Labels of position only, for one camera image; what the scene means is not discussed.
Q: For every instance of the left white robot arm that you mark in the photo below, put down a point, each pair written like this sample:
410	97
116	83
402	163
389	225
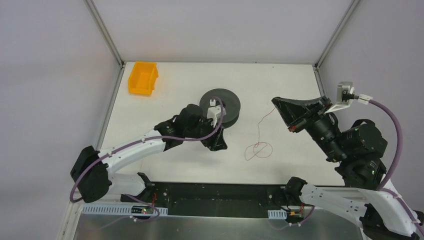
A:
96	172

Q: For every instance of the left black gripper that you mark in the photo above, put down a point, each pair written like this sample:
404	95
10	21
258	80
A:
212	137

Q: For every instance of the right white cable duct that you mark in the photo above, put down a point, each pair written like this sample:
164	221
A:
277	214

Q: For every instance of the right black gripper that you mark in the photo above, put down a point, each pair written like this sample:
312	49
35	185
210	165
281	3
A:
307	116

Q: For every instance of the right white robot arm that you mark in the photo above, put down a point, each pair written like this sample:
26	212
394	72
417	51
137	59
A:
358	152

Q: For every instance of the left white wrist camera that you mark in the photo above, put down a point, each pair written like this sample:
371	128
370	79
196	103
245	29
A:
214	114

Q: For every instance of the black cable spool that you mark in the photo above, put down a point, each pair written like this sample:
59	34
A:
231	104

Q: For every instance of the left white cable duct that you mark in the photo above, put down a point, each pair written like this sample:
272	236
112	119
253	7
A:
138	210

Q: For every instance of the orange plastic bin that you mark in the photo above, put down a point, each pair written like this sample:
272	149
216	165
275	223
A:
142	78

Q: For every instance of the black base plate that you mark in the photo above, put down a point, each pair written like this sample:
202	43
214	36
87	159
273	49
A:
218	200

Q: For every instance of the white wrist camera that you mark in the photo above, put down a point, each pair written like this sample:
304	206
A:
214	114
345	95

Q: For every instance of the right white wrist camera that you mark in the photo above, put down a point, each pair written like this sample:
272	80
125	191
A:
345	95

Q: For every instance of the white cable duct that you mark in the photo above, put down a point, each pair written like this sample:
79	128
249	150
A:
138	210
277	214

